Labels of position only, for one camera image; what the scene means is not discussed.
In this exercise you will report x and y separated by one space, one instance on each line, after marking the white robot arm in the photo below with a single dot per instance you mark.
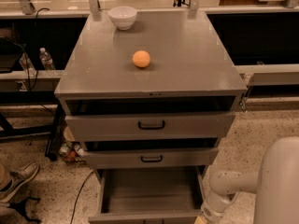
275 186

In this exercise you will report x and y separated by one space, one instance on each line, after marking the clear plastic water bottle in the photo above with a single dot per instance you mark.
46 59

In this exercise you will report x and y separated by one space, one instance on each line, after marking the grey drawer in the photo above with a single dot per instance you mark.
171 195
149 126
148 158

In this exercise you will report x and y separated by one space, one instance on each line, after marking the black chair base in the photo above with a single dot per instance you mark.
21 208

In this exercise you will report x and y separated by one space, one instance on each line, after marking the grey top drawer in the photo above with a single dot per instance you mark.
149 126

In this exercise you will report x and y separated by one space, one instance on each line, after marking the grey drawer cabinet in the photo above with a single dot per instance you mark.
189 72

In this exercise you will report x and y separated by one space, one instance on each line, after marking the orange ball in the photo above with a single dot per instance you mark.
141 59

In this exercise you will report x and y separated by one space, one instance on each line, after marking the black table leg frame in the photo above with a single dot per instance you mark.
8 132

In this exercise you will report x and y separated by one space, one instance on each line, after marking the grey sneaker shoe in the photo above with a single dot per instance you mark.
12 181

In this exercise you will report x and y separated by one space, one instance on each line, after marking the white bowl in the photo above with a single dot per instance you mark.
123 17

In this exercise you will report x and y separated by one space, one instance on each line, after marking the grey bottom drawer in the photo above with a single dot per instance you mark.
171 195

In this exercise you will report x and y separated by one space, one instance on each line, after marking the clutter basket under table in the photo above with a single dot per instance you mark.
71 150

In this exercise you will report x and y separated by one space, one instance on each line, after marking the grey middle drawer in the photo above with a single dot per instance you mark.
148 158

